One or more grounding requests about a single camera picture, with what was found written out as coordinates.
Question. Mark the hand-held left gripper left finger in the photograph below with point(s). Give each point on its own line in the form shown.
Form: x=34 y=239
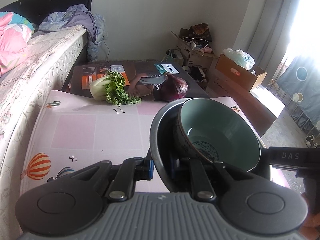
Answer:
x=150 y=170

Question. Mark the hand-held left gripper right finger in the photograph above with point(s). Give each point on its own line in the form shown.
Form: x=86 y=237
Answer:
x=197 y=175

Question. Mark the deep steel bowl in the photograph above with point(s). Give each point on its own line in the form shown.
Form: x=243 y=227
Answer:
x=165 y=130

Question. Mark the teal ceramic bowl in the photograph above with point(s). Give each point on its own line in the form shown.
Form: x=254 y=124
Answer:
x=220 y=130

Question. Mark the person's right hand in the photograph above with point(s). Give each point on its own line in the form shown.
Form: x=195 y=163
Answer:
x=312 y=220

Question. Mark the white shoe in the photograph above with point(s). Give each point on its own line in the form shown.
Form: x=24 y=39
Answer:
x=312 y=141

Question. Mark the blue printed hanging cloth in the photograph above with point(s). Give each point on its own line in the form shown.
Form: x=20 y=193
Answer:
x=302 y=87

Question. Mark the green bok choy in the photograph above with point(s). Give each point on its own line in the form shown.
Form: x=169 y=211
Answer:
x=110 y=87

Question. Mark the brown cardboard box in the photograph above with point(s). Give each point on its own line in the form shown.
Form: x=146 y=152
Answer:
x=237 y=76

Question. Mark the flat printed appliance box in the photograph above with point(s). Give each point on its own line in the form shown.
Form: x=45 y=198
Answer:
x=140 y=70

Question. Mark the white plastic bag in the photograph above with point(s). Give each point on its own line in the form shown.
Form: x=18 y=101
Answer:
x=240 y=57

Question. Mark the white shopping bag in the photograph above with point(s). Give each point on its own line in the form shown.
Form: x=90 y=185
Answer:
x=172 y=57

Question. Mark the open cardboard box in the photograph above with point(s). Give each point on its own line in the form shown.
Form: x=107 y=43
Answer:
x=197 y=57

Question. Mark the white window curtain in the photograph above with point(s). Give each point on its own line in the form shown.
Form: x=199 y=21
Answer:
x=265 y=17

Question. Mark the bed with mattress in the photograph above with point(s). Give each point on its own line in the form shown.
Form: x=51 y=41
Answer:
x=32 y=75

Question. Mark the blue-grey clothes pile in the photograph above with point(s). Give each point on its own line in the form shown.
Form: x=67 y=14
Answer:
x=80 y=20

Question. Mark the pink floral quilt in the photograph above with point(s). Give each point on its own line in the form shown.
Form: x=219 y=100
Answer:
x=12 y=45

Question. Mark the dark wooden headboard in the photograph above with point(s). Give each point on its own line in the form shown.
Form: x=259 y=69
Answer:
x=50 y=2

